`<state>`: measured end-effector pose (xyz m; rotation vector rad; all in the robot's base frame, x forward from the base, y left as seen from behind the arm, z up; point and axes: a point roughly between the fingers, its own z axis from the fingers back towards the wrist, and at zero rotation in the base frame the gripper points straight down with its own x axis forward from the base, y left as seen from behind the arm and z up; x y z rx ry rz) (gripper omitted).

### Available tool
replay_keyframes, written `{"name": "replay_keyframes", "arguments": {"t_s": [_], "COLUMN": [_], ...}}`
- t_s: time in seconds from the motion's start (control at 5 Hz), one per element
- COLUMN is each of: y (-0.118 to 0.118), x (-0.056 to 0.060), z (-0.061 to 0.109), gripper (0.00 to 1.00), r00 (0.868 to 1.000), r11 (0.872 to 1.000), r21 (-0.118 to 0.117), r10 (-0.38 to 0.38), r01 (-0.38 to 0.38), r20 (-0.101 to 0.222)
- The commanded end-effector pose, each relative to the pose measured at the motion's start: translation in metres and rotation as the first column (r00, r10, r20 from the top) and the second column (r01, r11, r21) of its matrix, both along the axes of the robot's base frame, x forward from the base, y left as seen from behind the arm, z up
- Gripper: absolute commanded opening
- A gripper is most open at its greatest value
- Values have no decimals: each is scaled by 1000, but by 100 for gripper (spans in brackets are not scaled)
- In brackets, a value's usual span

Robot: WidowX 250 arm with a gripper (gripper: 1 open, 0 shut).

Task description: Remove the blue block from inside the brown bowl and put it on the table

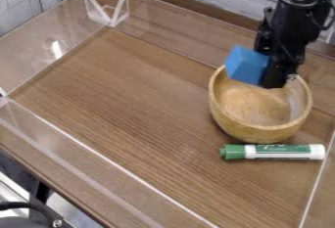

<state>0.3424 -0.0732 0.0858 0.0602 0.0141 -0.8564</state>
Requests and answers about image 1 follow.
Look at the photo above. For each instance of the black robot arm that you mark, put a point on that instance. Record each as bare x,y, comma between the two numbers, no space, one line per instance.
290,27

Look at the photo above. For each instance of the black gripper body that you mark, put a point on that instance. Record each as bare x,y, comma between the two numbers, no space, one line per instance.
296,21

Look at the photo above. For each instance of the green Expo marker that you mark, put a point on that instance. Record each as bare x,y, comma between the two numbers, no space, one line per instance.
276,151

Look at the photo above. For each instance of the brown wooden bowl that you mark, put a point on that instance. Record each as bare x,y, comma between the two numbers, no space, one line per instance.
254,114

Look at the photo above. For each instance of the clear acrylic tray wall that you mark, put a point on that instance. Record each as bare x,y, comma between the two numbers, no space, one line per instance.
105,115

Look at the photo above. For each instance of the black metal bracket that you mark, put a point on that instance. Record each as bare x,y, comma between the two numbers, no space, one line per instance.
55,220

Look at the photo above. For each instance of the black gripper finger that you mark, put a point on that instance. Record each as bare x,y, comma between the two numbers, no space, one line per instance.
264,42
280,69

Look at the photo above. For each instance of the blue foam block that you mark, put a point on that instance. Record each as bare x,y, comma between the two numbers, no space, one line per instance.
246,65

